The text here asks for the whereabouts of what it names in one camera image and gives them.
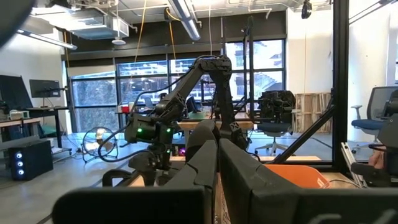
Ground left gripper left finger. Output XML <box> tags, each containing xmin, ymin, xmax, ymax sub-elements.
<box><xmin>164</xmin><ymin>139</ymin><xmax>218</xmax><ymax>224</ymax></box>

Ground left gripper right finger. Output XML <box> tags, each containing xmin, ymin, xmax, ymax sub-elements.
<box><xmin>219</xmin><ymin>139</ymin><xmax>296</xmax><ymax>224</ymax></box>

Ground wooden workbench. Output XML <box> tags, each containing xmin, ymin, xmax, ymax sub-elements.
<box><xmin>177</xmin><ymin>119</ymin><xmax>254</xmax><ymax>131</ymax></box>

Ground orange plastic bin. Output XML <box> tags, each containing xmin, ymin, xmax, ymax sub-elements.
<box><xmin>264</xmin><ymin>164</ymin><xmax>331</xmax><ymax>189</ymax></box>

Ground black office chair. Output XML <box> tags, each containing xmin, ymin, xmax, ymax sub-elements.
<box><xmin>253</xmin><ymin>90</ymin><xmax>298</xmax><ymax>156</ymax></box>

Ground wooden pallet stack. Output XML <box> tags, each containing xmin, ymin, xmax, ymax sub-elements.
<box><xmin>294</xmin><ymin>92</ymin><xmax>333</xmax><ymax>134</ymax></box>

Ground computer tower with lights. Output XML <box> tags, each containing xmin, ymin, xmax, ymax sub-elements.
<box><xmin>8</xmin><ymin>139</ymin><xmax>54</xmax><ymax>182</ymax></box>

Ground black standing desk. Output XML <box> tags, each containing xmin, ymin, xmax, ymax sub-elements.
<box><xmin>0</xmin><ymin>106</ymin><xmax>70</xmax><ymax>150</ymax></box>

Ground black desk monitor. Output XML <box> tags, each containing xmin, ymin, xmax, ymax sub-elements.
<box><xmin>29</xmin><ymin>79</ymin><xmax>62</xmax><ymax>99</ymax></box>

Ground person's hand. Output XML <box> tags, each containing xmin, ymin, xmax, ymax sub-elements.
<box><xmin>368</xmin><ymin>150</ymin><xmax>386</xmax><ymax>170</ymax></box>

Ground ceiling air unit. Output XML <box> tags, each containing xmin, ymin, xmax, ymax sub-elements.
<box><xmin>70</xmin><ymin>9</ymin><xmax>130</xmax><ymax>40</ymax></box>

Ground dark display panel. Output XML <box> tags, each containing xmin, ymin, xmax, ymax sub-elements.
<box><xmin>0</xmin><ymin>74</ymin><xmax>34</xmax><ymax>110</ymax></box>

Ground grey mesh office chair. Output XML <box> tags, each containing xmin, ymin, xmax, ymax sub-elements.
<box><xmin>351</xmin><ymin>86</ymin><xmax>398</xmax><ymax>146</ymax></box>

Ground ceiling light strip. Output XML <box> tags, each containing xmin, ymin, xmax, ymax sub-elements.
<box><xmin>17</xmin><ymin>28</ymin><xmax>78</xmax><ymax>50</ymax></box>

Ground wire floor fan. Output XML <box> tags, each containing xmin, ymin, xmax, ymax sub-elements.
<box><xmin>81</xmin><ymin>126</ymin><xmax>119</xmax><ymax>163</ymax></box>

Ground silver aluminium rail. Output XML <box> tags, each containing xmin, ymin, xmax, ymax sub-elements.
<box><xmin>340</xmin><ymin>141</ymin><xmax>368</xmax><ymax>188</ymax></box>

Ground black aluminium table frame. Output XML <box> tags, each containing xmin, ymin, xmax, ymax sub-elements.
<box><xmin>242</xmin><ymin>0</ymin><xmax>351</xmax><ymax>174</ymax></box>

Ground silver ceiling duct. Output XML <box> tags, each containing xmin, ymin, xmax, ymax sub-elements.
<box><xmin>167</xmin><ymin>0</ymin><xmax>201</xmax><ymax>41</ymax></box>

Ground black ceiling camera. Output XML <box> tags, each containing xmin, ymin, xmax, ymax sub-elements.
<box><xmin>300</xmin><ymin>0</ymin><xmax>313</xmax><ymax>19</ymax></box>

